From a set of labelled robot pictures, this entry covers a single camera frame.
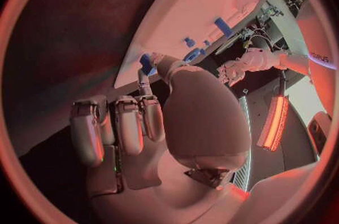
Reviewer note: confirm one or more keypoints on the small blue peg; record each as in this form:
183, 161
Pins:
189, 42

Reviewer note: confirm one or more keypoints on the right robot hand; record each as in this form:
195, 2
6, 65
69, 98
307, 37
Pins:
206, 114

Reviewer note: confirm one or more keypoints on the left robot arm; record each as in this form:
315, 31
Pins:
275, 60

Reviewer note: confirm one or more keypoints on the blue gear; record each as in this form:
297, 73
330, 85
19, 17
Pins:
192, 55

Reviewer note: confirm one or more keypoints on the long blue cylinder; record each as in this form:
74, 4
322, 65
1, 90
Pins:
223, 27

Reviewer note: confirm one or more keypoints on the small blue plug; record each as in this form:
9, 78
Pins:
206, 43

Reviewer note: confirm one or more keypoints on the white task board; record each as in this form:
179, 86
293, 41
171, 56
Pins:
190, 6

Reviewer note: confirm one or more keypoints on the glowing light bar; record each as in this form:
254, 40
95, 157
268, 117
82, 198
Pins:
274, 122

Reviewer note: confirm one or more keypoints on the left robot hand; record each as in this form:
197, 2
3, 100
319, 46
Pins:
231, 71

